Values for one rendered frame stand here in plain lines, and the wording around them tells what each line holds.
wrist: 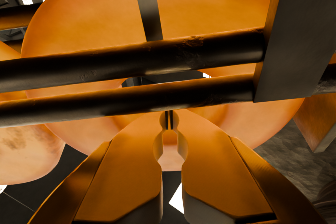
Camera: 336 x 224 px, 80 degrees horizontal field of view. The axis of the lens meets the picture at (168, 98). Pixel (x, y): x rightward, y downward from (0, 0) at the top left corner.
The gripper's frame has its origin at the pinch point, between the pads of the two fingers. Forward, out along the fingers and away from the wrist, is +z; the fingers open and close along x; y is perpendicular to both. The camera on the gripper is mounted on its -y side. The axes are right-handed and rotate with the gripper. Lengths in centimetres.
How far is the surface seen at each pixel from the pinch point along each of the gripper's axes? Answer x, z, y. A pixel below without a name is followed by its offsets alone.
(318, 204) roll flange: 29.8, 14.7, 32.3
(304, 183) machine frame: 35, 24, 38
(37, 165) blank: -10.3, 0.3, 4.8
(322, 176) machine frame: 36, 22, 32
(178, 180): 29, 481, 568
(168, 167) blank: -0.2, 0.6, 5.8
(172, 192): 5, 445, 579
